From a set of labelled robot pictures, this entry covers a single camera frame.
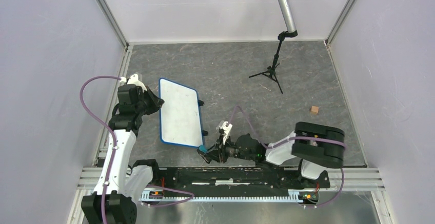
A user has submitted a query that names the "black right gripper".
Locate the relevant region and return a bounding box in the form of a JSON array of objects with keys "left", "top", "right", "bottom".
[{"left": 204, "top": 133, "right": 255, "bottom": 163}]

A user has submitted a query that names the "blue framed whiteboard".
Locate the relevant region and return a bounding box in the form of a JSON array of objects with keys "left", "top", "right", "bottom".
[{"left": 159, "top": 78, "right": 205, "bottom": 148}]

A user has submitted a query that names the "blue whiteboard eraser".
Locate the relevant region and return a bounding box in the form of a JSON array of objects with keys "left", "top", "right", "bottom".
[{"left": 198, "top": 145, "right": 207, "bottom": 153}]

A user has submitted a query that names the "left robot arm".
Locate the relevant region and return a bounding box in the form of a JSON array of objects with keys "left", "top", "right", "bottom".
[{"left": 81, "top": 84, "right": 164, "bottom": 223}]

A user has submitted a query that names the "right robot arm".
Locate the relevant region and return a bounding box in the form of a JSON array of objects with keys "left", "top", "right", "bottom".
[{"left": 197, "top": 121, "right": 346, "bottom": 187}]

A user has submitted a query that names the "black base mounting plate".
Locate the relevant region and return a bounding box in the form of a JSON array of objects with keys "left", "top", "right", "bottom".
[{"left": 151, "top": 166, "right": 330, "bottom": 197}]

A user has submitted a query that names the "black tripod stand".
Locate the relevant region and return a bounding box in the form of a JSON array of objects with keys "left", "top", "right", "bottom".
[{"left": 248, "top": 30, "right": 298, "bottom": 94}]

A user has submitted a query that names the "small wooden cube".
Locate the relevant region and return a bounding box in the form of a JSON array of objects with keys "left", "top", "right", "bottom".
[{"left": 309, "top": 106, "right": 320, "bottom": 115}]

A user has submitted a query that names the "silver pole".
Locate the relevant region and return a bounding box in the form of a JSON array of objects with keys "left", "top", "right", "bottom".
[{"left": 278, "top": 0, "right": 298, "bottom": 37}]

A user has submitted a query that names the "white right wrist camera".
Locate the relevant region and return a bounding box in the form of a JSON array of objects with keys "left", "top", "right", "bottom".
[{"left": 216, "top": 121, "right": 233, "bottom": 143}]

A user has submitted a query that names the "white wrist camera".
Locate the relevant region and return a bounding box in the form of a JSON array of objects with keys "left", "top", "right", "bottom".
[
  {"left": 119, "top": 73, "right": 147, "bottom": 91},
  {"left": 216, "top": 121, "right": 233, "bottom": 143}
]

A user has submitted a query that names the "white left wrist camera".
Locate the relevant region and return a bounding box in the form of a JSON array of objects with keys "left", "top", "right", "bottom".
[{"left": 119, "top": 73, "right": 147, "bottom": 91}]

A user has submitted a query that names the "slotted cable duct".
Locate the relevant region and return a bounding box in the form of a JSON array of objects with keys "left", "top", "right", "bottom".
[{"left": 139, "top": 190, "right": 303, "bottom": 203}]

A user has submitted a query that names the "aluminium frame rail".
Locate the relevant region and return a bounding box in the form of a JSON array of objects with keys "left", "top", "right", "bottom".
[{"left": 77, "top": 167, "right": 385, "bottom": 192}]

